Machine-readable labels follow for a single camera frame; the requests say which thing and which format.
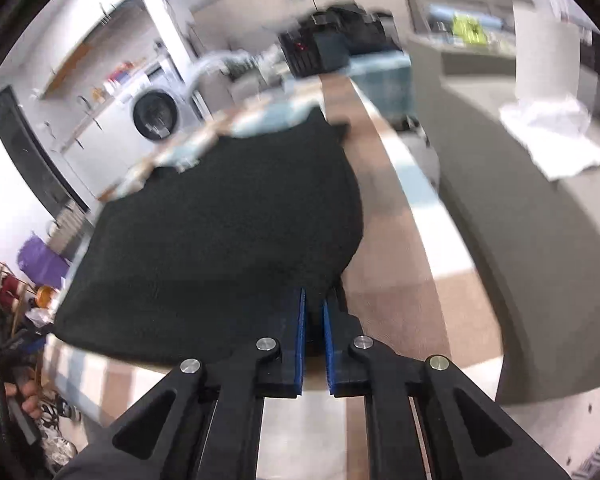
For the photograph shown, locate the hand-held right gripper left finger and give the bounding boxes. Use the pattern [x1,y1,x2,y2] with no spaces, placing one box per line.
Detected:
[65,287,307,480]

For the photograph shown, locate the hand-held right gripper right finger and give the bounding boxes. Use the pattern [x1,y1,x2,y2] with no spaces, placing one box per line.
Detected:
[321,282,573,480]

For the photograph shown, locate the black ribbed sweater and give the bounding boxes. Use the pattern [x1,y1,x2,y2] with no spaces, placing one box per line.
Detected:
[52,107,366,367]

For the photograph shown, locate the grey white clothes pile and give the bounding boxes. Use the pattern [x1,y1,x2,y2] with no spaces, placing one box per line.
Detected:
[185,49,281,96]

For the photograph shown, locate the person's left hand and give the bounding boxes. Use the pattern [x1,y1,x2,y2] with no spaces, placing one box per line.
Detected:
[5,381,43,418]

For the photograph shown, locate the purple bag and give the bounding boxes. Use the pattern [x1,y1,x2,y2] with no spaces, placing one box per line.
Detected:
[17,235,71,288]

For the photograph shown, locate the wicker basket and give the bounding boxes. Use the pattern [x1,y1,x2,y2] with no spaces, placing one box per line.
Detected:
[47,202,93,261]

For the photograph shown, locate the grey chair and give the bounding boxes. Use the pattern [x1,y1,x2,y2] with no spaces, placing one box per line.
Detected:
[407,35,518,151]
[437,72,600,406]

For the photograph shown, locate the white washing machine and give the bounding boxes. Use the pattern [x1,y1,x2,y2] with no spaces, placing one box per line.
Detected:
[120,52,201,146]

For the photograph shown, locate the white counter cabinet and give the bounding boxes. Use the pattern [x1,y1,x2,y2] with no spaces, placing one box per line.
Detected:
[55,95,146,201]

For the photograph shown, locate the teal checkered cloth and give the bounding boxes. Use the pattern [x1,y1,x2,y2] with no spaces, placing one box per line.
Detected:
[347,52,413,121]

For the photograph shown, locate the black glossy cabinet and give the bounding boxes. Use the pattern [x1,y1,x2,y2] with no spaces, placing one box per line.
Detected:
[0,85,88,216]

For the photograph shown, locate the black electric pressure cooker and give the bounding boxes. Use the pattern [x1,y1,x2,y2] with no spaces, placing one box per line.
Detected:
[279,22,351,78]

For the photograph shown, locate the white cloth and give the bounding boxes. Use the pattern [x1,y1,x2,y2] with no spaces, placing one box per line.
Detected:
[499,97,600,182]

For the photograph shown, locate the green plush toy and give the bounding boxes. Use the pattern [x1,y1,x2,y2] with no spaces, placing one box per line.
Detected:
[450,14,486,43]

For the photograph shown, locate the blue striped cushion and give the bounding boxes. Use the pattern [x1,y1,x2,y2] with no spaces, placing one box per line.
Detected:
[427,4,503,31]

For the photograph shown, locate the white wall cabinet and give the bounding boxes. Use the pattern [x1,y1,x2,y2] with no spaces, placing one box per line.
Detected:
[35,0,156,98]

